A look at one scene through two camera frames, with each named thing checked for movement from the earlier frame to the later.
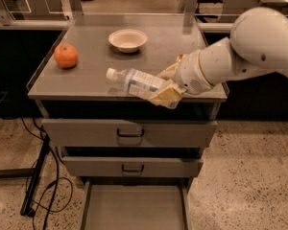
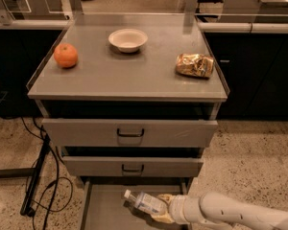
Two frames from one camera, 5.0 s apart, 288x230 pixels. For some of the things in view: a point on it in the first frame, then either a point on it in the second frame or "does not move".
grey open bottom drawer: x=136 y=203 does not move
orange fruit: x=65 y=56 does not move
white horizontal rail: x=64 y=24 does not move
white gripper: x=189 y=73 → x=177 y=209
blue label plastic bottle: x=136 y=82 → x=147 y=201
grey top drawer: x=128 y=132 does not move
